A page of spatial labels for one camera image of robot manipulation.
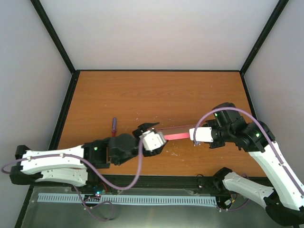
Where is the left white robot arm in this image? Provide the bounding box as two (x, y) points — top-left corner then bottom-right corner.
(9, 123), (167, 191)

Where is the light blue cable duct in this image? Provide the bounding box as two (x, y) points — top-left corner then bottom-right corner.
(37, 193), (217, 208)

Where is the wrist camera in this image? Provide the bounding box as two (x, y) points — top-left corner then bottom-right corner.
(189, 127), (214, 145)
(140, 128), (167, 151)

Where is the pink picture frame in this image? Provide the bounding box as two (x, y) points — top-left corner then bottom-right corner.
(155, 124), (195, 141)

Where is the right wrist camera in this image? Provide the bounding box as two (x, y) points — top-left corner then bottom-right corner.
(189, 127), (214, 145)

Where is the black enclosure frame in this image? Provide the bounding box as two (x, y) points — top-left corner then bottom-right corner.
(14, 0), (300, 228)

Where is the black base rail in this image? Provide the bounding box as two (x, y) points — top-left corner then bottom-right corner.
(85, 173), (219, 190)

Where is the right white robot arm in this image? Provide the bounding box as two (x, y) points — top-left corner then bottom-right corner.
(205, 102), (304, 227)

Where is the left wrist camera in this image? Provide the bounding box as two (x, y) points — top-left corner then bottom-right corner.
(140, 128), (167, 151)

